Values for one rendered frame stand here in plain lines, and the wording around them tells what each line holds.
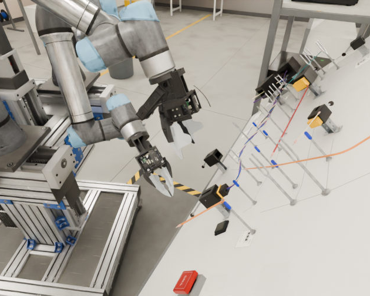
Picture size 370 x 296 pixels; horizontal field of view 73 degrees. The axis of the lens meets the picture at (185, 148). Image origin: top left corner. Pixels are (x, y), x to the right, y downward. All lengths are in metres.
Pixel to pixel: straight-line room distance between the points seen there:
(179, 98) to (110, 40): 0.19
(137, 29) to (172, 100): 0.17
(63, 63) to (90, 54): 0.26
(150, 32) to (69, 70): 0.36
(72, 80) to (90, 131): 0.17
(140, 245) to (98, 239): 0.32
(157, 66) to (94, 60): 0.14
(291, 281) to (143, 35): 0.53
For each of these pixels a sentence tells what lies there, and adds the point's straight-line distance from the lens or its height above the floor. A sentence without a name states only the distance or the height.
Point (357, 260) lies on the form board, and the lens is 0.43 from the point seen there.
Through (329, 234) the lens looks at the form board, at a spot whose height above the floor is 1.33.
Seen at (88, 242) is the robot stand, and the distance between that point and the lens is 1.81.
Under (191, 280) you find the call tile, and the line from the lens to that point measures 0.61.
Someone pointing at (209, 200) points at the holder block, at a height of 1.13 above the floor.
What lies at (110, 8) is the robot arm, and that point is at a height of 1.53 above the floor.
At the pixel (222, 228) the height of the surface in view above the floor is 1.10.
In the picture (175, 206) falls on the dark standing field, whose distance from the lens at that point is 2.12.
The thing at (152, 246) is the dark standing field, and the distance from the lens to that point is 1.94.
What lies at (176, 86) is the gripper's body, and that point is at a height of 1.43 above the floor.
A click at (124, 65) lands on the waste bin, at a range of 4.09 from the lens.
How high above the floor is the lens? 1.69
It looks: 40 degrees down
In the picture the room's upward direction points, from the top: straight up
